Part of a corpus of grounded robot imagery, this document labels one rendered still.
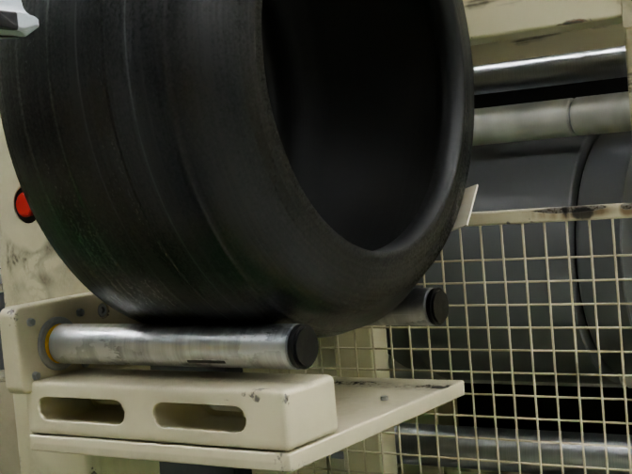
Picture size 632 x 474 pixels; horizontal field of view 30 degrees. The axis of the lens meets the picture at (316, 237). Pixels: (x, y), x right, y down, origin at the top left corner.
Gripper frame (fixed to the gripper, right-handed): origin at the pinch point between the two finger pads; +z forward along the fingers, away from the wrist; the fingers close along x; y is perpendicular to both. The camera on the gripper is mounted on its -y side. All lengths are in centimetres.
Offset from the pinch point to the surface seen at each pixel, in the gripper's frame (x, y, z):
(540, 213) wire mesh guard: -16, -22, 69
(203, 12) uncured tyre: -10.7, 0.7, 11.1
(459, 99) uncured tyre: -12, -7, 56
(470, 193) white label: -12, -18, 59
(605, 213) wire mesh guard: -25, -22, 69
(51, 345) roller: 22.7, -30.7, 20.5
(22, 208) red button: 33.2, -15.2, 27.8
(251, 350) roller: -5.4, -30.9, 20.4
